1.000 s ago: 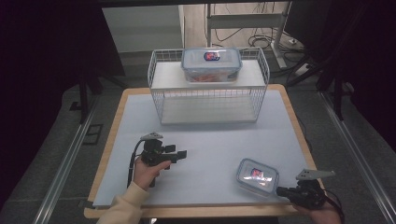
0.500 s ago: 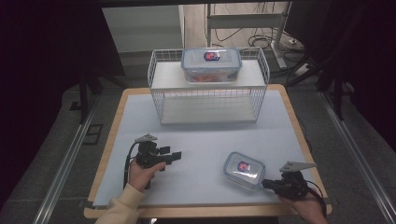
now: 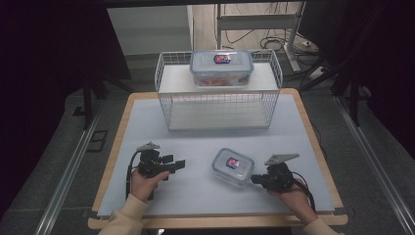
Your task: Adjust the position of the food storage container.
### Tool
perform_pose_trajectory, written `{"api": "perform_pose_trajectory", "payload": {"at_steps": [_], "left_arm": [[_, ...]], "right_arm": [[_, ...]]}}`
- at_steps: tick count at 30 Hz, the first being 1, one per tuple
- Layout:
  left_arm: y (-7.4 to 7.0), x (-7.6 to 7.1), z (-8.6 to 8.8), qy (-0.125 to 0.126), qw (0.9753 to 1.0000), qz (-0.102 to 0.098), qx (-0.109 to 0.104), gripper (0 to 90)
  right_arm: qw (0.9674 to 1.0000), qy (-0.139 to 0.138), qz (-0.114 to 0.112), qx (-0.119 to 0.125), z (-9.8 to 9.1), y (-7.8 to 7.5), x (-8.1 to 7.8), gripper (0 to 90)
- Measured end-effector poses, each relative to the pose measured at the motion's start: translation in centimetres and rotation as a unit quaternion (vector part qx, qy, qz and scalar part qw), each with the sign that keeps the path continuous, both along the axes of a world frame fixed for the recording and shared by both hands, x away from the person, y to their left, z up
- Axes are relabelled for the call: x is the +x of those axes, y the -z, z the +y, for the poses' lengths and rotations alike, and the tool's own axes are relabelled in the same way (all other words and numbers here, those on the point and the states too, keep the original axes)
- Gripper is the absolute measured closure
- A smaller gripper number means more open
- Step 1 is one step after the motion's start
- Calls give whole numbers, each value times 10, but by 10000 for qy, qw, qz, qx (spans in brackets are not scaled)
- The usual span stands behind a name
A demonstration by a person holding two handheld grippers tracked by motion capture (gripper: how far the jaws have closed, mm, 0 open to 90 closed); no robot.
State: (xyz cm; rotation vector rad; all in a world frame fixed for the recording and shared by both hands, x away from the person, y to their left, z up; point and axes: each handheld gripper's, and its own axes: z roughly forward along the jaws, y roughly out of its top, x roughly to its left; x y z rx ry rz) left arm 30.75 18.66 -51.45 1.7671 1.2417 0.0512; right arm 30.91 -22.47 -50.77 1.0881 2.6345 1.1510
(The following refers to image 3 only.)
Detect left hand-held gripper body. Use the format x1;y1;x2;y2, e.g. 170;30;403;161
135;141;172;179

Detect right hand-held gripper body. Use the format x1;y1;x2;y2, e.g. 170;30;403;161
259;153;300;193

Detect small clear plastic food container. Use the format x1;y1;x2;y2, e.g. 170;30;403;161
211;147;255;189

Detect white wire shelf rack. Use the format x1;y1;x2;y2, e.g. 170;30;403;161
154;48;284;132

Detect large clear plastic food container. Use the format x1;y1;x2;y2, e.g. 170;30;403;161
189;49;255;88

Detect person's left hand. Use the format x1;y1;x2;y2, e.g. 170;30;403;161
129;168;171;204

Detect person's right hand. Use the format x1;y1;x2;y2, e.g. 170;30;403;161
266;177;319;227

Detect pale blue table mat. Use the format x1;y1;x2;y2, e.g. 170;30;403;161
96;94;338;218

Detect black floor plate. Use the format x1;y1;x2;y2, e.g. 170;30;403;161
85;129;110;154

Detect black stand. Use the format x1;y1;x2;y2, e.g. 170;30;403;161
332;62;375;128
79;72;111;131

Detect white power strip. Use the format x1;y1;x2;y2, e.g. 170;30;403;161
307;66;326;81

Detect white cabinet panel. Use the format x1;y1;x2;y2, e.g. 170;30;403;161
106;4;194;57

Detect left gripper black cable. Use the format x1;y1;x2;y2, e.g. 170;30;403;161
124;150;143;201

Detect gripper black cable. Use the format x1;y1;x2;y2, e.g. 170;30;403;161
291;171;317;213
124;150;143;201

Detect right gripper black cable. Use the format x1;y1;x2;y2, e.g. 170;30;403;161
291;171;317;213

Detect aluminium floor rail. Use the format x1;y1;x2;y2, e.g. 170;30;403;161
335;95;415;235
33;99;106;235

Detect black floor cables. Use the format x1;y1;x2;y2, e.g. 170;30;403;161
224;28;319;57

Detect white metal desk frame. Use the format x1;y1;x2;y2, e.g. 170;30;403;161
214;1;308;73

